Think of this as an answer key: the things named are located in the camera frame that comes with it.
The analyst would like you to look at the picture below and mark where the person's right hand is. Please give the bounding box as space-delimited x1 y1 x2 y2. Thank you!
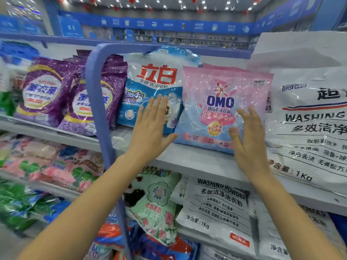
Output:
228 105 272 185

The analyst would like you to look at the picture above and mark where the person's left hand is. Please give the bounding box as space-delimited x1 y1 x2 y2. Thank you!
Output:
127 94 179 166

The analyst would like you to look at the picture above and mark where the grey blue-framed shelf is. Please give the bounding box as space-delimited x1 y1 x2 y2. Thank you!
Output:
0 32 347 260

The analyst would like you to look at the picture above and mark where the pink flower-print detergent bag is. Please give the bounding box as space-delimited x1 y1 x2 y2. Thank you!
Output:
173 66 275 155

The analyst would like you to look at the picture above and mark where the blue white detergent bag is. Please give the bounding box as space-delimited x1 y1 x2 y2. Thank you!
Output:
117 45 202 135

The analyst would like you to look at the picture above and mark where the panda pale green bag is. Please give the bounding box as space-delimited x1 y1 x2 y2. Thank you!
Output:
123 166 183 247

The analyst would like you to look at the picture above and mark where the plain white detergent bag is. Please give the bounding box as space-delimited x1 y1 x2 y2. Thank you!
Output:
246 31 347 73

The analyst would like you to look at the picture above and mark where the person's left forearm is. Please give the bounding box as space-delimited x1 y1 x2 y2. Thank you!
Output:
16 155 145 260

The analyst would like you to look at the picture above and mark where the person's right forearm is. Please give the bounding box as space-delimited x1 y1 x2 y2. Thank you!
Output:
249 172 345 260

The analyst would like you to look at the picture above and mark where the blue hanging aisle sign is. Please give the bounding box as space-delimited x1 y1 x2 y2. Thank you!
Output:
59 14 85 39

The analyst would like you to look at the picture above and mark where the group of ceiling spotlights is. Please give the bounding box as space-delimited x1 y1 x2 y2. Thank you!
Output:
5 0 261 11

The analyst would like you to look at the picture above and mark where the small blue hanging sign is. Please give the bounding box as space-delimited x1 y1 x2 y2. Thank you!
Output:
0 14 21 33

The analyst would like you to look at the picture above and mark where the blue back wall sign band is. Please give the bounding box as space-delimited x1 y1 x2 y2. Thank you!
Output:
58 10 256 36

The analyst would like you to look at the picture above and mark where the blue side wall sign band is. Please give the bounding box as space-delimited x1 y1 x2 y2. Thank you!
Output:
252 0 324 35

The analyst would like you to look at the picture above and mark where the narrow blue wall column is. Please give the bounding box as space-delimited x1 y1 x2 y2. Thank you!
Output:
43 0 63 38

